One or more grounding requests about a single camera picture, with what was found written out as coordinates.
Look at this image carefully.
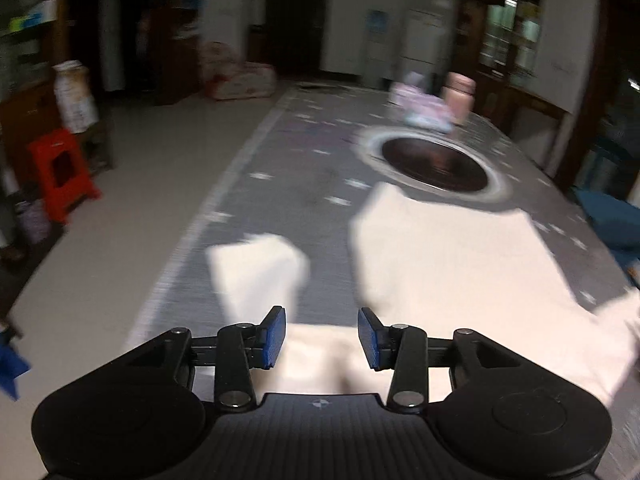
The dark interior door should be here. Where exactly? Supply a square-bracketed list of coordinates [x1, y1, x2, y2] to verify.
[246, 0, 328, 80]

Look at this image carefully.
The water dispenser with blue bottle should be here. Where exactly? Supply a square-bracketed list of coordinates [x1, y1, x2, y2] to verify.
[361, 9, 388, 89]

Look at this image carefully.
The red plastic stool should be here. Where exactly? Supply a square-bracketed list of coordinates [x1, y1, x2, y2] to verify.
[28, 128, 102, 224]

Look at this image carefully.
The white printed carton box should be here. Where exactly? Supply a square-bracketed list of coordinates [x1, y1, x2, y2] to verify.
[54, 60, 99, 134]

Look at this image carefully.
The white refrigerator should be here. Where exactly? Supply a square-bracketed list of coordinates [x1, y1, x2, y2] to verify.
[398, 9, 446, 93]

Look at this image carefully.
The pink thermos bottle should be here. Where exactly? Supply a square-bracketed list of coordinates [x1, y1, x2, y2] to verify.
[440, 72, 476, 126]

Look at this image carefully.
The blue butterfly cushion seat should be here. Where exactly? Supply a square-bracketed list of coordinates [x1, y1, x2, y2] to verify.
[574, 190, 639, 266]

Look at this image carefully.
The purple patterned bag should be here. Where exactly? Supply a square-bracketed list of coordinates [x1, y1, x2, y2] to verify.
[16, 200, 51, 245]

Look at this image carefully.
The dark wooden glass cabinet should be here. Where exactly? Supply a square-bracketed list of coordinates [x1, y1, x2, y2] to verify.
[450, 0, 567, 169]

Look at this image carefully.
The round induction cooktop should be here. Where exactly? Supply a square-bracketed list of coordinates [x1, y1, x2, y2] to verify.
[352, 126, 512, 204]

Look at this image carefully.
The cream white sweater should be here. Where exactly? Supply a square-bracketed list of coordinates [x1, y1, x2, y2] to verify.
[206, 183, 639, 404]

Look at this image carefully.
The pink tissue pack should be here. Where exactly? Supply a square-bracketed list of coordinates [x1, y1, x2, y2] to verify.
[388, 72, 452, 133]

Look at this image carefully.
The dark shelving unit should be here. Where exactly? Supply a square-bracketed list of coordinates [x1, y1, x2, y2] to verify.
[0, 0, 122, 181]

